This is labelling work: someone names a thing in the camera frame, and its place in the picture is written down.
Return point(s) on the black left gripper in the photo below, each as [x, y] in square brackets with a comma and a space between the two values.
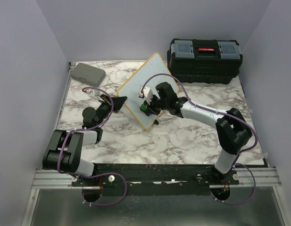
[118, 103]

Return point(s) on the green whiteboard eraser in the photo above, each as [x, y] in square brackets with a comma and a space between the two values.
[143, 108]

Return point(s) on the yellow framed whiteboard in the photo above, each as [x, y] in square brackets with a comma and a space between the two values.
[153, 72]

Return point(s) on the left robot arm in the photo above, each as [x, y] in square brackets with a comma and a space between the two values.
[63, 152]

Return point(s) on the grey plastic case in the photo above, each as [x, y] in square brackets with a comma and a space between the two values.
[88, 74]

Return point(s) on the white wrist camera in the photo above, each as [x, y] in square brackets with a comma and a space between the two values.
[93, 93]
[146, 94]

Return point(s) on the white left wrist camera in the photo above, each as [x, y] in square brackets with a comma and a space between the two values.
[93, 93]

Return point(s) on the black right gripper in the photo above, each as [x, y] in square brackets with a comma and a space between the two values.
[149, 107]

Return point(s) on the aluminium frame rail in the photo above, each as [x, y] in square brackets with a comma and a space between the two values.
[41, 179]

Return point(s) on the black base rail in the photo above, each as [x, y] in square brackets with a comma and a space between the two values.
[145, 179]

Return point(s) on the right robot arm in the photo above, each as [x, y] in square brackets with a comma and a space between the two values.
[232, 131]

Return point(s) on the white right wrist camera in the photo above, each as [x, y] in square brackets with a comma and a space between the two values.
[146, 94]

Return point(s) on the black plastic toolbox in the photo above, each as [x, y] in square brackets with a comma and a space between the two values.
[204, 61]

